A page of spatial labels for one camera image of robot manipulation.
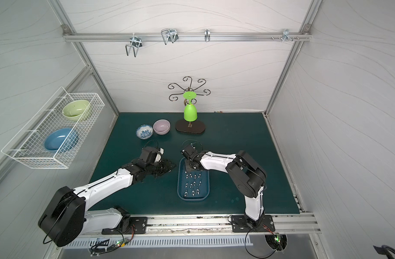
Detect teal plastic storage box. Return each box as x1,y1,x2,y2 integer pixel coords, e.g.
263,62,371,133
177,158,210,202

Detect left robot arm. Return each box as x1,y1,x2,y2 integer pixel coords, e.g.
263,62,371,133
38,147,176,247

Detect green plastic goblet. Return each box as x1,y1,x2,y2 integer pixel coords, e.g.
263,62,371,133
183,91,198,123

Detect pink bowl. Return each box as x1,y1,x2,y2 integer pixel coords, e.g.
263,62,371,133
153,119,171,136

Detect green table mat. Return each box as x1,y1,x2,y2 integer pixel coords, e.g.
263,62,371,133
92,113,299,215

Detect blue patterned small bowl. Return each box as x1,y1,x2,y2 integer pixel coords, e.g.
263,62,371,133
136,124,154,140

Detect white ventilation grille strip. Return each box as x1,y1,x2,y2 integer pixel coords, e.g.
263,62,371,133
65,235,253,249

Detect light green bowl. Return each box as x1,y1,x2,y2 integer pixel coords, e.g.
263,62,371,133
62,99,91,122

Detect metal double hook middle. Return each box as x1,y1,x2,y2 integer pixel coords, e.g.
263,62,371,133
161,29,179,45

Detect metal double hook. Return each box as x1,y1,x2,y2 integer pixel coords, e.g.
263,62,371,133
161,29,179,45
125,34,143,57

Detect small metal hook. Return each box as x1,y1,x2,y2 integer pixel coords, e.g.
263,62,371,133
204,29,210,42

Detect metal double hook left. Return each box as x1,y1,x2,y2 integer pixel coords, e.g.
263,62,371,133
125,34,143,57

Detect black cooling fan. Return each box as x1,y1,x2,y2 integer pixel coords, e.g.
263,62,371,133
265,233,288,251

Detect metal hook right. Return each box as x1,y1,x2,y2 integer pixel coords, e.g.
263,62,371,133
271,29,299,42

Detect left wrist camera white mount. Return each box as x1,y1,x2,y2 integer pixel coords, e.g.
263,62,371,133
154,148,164,163

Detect white wire wall basket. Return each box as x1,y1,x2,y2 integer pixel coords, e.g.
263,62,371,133
1,87,105,169

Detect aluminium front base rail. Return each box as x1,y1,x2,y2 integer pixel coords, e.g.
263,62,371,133
55,212,321,240

